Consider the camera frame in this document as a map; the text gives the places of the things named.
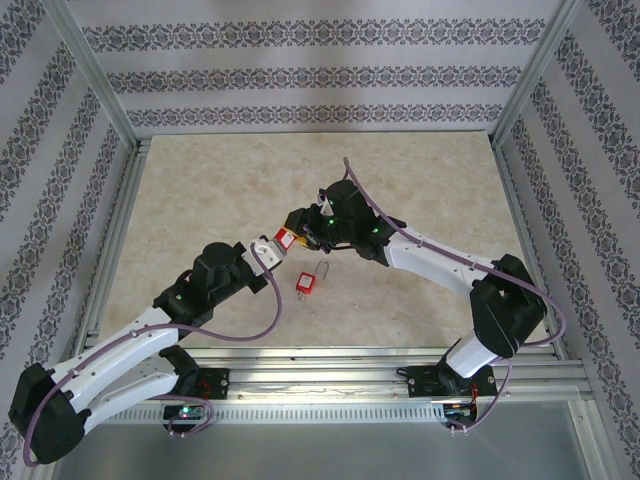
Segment left controller board green light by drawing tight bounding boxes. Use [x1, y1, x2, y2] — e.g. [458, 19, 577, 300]
[162, 403, 207, 427]

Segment grey metal panel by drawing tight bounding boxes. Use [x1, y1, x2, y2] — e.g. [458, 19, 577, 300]
[49, 399, 596, 480]

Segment right controller board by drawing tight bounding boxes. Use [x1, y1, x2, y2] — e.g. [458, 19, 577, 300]
[442, 401, 482, 426]

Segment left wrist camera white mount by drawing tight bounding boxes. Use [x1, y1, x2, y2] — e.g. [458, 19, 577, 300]
[241, 238, 287, 275]

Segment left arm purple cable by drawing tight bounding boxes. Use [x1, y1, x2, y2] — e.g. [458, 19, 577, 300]
[22, 247, 284, 469]

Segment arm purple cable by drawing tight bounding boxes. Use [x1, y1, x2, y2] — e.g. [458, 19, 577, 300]
[22, 247, 284, 469]
[342, 157, 565, 435]

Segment left aluminium side rail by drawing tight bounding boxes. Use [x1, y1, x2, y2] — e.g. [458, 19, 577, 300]
[74, 139, 151, 351]

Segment aluminium side rail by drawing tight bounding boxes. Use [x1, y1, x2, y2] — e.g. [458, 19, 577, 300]
[74, 139, 151, 351]
[492, 139, 569, 359]

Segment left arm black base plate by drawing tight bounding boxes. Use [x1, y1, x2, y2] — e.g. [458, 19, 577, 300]
[141, 367, 231, 401]

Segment long aluminium base rail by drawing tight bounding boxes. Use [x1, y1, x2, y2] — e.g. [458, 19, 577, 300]
[47, 347, 596, 407]

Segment grey slotted cable duct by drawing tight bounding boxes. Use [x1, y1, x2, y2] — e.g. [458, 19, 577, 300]
[87, 403, 447, 425]

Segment right aluminium side rail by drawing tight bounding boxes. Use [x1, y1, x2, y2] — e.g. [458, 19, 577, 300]
[492, 139, 569, 359]

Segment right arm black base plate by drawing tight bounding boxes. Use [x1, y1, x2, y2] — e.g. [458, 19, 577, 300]
[407, 364, 498, 400]

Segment left aluminium frame post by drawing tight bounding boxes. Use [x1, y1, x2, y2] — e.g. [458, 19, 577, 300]
[44, 0, 141, 151]

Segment aluminium frame post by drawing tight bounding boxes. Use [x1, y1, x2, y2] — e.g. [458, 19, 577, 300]
[44, 0, 141, 151]
[491, 0, 589, 146]

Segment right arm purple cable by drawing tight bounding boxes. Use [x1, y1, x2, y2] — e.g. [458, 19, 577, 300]
[342, 157, 565, 435]

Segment right aluminium frame post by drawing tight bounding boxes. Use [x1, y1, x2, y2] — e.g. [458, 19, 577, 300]
[491, 0, 589, 146]

